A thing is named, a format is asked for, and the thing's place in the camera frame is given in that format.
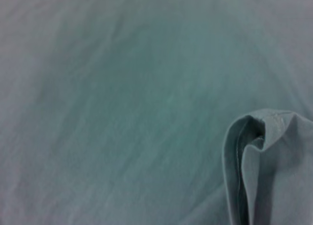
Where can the blue teal t-shirt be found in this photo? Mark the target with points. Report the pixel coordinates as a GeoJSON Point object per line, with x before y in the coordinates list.
{"type": "Point", "coordinates": [122, 100]}

